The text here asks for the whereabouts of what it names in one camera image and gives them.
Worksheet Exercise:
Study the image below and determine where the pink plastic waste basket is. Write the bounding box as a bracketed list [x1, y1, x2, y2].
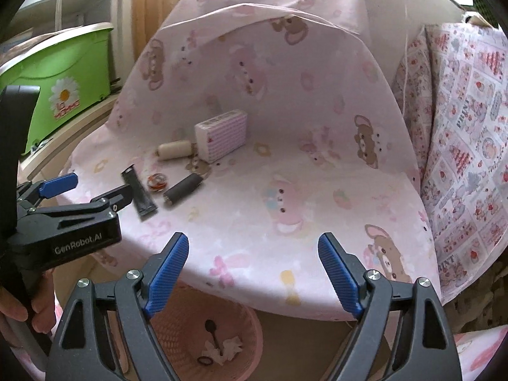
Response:
[151, 283, 264, 380]

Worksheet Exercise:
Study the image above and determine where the patterned print bedsheet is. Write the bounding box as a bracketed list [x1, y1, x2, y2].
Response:
[392, 23, 507, 302]

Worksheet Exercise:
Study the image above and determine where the black plastic spoon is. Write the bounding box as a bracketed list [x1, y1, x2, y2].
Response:
[204, 319, 222, 353]

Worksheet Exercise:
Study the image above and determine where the cream thread spool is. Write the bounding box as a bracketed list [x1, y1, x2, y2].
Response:
[157, 140, 193, 161]

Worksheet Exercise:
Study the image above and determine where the pink checkered tissue pack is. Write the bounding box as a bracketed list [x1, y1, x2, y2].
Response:
[195, 109, 248, 164]

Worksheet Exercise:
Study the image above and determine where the green plastic storage box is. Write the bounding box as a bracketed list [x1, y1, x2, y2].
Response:
[1, 23, 114, 154]

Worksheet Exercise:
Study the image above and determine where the person's left hand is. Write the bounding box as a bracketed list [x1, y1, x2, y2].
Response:
[0, 269, 57, 337]

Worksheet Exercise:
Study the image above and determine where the white tissue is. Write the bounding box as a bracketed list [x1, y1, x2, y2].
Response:
[199, 336, 244, 365]

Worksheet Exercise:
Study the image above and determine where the black thread spool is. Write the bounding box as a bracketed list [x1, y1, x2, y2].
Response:
[164, 173, 203, 205]

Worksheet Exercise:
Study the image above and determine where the pink bear-print chair cover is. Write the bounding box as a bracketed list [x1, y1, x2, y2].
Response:
[62, 0, 439, 320]

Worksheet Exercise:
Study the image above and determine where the small red round candy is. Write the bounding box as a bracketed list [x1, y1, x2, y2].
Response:
[146, 173, 167, 191]

